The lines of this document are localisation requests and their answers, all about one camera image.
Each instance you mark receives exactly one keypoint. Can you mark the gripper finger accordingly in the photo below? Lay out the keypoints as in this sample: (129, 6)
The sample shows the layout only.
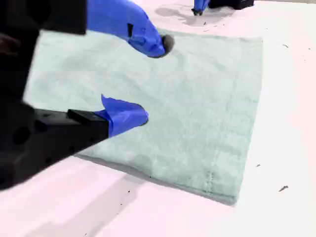
(123, 22)
(205, 5)
(123, 118)
(197, 6)

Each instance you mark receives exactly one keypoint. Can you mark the pale green T-shirt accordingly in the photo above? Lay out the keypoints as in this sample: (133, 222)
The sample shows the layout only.
(197, 111)

